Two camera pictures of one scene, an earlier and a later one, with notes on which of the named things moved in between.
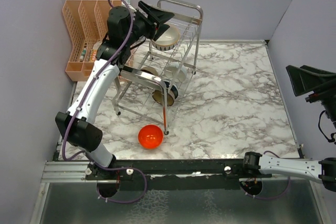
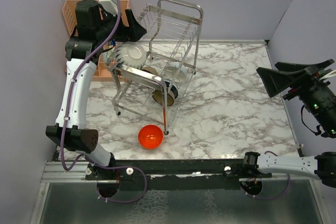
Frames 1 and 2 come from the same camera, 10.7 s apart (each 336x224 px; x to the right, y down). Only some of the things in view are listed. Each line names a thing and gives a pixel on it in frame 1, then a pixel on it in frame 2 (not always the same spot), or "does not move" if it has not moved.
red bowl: x=150 y=136 does not move
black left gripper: x=155 y=21 to x=132 y=32
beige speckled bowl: x=168 y=39 to x=131 y=53
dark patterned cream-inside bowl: x=172 y=94 does not move
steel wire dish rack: x=159 y=71 does not move
